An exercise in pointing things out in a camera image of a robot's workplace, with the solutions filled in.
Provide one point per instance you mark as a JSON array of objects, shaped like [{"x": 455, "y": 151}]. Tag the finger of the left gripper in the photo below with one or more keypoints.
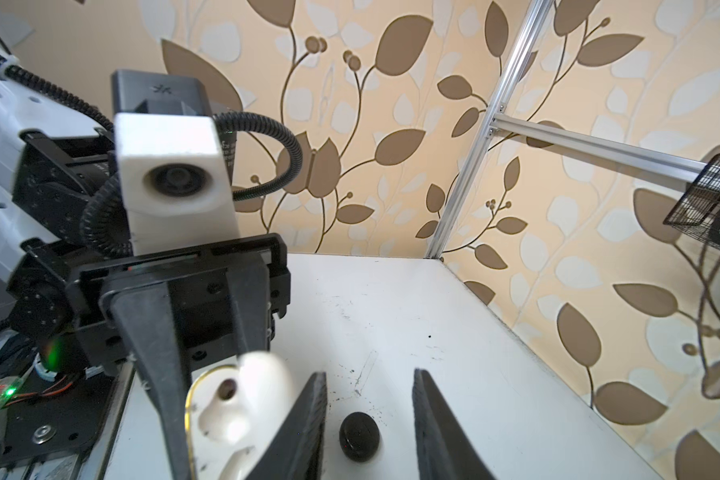
[
  {"x": 249, "y": 298},
  {"x": 145, "y": 321}
]

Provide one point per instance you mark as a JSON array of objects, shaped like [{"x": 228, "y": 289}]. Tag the black wire basket back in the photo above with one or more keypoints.
[{"x": 697, "y": 213}]

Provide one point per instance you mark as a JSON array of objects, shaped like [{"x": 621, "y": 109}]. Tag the white earbud charging case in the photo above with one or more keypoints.
[{"x": 233, "y": 412}]

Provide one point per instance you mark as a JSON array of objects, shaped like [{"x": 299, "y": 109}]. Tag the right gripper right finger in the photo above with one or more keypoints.
[{"x": 443, "y": 449}]

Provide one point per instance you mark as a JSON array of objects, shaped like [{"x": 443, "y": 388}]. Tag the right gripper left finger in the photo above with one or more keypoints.
[{"x": 296, "y": 452}]

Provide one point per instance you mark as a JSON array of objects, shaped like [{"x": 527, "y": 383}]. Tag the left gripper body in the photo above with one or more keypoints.
[{"x": 197, "y": 284}]

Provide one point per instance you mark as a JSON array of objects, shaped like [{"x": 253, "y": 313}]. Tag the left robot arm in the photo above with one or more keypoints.
[{"x": 119, "y": 245}]

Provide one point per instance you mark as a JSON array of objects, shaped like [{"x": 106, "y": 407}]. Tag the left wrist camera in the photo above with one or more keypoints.
[{"x": 175, "y": 180}]

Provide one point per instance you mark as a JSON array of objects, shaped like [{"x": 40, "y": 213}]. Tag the black round earbud case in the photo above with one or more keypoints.
[{"x": 359, "y": 437}]

